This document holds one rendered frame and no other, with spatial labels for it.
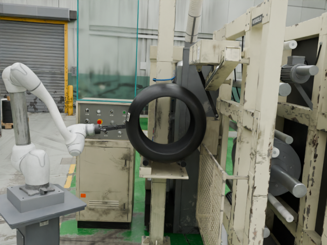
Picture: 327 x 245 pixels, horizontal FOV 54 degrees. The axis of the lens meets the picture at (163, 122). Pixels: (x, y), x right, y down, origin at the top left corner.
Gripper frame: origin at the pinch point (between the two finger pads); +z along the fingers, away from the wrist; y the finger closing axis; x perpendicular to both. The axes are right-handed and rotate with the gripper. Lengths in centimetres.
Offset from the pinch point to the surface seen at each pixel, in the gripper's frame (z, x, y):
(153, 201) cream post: 17, 73, 27
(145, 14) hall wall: 23, -240, 931
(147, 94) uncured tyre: 21.8, -23.2, -11.8
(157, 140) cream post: 25.7, 18.9, 26.7
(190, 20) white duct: 67, -82, 68
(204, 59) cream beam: 60, -43, -35
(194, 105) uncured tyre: 55, -12, -12
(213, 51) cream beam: 67, -48, -35
